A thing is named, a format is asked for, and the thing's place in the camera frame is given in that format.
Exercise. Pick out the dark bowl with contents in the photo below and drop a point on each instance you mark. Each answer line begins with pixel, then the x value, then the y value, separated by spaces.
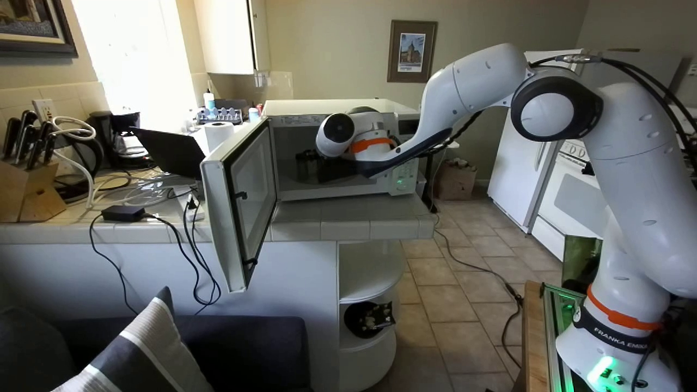
pixel 370 319

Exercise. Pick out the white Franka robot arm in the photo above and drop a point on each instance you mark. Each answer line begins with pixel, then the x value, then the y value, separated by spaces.
pixel 638 187

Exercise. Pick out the white refrigerator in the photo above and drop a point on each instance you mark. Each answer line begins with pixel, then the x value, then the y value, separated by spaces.
pixel 514 174

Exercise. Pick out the white paper towel roll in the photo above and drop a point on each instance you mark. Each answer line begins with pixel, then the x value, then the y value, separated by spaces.
pixel 218 136

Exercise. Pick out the white round pedestal table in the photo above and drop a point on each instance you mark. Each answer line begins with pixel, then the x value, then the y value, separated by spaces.
pixel 366 275

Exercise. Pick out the wooden robot mounting table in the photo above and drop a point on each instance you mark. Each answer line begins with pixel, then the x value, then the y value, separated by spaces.
pixel 534 341

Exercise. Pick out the white tiled kitchen counter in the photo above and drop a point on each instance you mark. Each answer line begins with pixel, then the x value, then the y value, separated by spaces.
pixel 56 268

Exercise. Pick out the black laptop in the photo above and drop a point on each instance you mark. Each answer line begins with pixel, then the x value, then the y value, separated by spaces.
pixel 171 152

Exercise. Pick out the dark blue sofa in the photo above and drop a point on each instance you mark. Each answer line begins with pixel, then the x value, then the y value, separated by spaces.
pixel 247 352

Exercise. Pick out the white microwave oven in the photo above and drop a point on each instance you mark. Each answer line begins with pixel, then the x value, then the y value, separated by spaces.
pixel 339 110

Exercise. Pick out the dark framed picture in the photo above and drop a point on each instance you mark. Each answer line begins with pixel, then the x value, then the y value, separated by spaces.
pixel 29 24

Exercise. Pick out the wooden knife block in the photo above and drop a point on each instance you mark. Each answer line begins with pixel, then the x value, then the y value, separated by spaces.
pixel 24 192

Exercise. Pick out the brown framed picture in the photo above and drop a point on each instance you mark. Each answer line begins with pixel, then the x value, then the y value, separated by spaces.
pixel 412 50

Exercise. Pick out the black power adapter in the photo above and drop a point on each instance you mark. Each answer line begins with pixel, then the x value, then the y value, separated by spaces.
pixel 122 214

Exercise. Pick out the white kitchen stove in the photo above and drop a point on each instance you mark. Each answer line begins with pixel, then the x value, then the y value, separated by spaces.
pixel 574 207

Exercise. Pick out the microwave door with window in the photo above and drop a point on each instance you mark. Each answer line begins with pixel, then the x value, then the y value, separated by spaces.
pixel 243 203

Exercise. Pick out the small jar rack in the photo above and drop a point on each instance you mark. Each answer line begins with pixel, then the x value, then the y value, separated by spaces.
pixel 231 114

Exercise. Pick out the blue white striped cushion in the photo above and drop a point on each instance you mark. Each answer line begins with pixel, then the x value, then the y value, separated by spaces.
pixel 143 349

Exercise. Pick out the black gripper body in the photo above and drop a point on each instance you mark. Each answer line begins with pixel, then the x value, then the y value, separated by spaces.
pixel 337 168

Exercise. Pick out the black coffee maker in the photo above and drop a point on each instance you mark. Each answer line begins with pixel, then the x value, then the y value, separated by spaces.
pixel 115 138

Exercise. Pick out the brown cardboard box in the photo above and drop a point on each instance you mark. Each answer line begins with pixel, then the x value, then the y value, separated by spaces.
pixel 455 181

